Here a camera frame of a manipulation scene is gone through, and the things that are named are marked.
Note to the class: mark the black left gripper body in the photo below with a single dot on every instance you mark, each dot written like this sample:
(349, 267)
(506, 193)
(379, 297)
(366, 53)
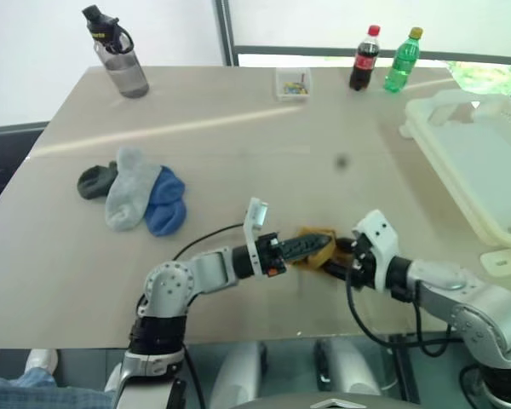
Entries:
(267, 255)

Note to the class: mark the black table frame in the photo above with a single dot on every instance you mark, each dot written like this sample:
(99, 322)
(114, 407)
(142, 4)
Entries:
(402, 375)

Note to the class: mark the grey robot torso with chevron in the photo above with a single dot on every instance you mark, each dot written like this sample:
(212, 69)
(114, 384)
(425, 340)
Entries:
(332, 402)

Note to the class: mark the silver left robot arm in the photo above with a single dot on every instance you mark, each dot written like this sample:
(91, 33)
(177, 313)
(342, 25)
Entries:
(170, 285)

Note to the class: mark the dark green sock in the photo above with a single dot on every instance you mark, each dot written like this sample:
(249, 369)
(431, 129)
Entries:
(91, 183)

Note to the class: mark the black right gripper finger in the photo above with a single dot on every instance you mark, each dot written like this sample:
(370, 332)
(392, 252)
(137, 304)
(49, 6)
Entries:
(345, 244)
(338, 271)

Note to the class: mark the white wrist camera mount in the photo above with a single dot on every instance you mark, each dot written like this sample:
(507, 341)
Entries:
(381, 238)
(252, 238)

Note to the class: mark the light grey sock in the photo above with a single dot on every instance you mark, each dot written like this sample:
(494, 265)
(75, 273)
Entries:
(128, 191)

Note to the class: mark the dark chair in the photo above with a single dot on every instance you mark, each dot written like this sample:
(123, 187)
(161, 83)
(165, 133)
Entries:
(8, 140)

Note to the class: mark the white shoe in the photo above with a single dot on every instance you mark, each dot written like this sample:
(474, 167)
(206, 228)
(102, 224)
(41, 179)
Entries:
(40, 360)

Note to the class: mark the cola bottle red cap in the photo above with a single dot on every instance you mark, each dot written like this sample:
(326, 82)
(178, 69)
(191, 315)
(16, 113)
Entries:
(363, 68)

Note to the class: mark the silver rounded robot leg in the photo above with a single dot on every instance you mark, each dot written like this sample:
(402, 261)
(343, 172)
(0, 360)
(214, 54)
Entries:
(238, 370)
(349, 370)

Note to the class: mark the mustard yellow sock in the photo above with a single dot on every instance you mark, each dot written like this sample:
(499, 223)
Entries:
(319, 262)

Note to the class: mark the green soda bottle yellow cap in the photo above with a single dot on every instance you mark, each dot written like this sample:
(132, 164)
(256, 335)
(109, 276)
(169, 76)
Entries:
(402, 64)

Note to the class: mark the grey water bottle black lid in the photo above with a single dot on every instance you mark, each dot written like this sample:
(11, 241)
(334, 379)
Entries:
(128, 74)

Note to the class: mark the person's leg in blue jeans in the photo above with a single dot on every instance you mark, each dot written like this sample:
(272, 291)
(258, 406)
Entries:
(34, 392)

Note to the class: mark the colourful small clips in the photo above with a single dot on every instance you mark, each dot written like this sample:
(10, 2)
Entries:
(296, 87)

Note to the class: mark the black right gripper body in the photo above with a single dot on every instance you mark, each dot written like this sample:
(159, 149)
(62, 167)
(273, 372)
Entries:
(362, 262)

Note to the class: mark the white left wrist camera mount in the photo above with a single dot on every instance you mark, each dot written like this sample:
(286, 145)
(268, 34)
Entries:
(252, 238)

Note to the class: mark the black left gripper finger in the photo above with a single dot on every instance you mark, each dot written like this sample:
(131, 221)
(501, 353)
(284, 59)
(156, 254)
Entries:
(306, 247)

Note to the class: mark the small clear plastic box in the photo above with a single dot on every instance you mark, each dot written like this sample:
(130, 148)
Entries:
(279, 83)

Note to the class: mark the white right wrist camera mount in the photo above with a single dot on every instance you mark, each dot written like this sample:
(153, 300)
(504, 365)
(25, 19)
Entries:
(381, 238)

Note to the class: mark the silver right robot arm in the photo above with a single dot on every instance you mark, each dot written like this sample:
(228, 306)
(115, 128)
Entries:
(472, 307)

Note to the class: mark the white plastic basket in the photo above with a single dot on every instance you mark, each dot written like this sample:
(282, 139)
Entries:
(477, 162)

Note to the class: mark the blue sock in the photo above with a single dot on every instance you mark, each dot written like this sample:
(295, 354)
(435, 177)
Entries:
(166, 204)

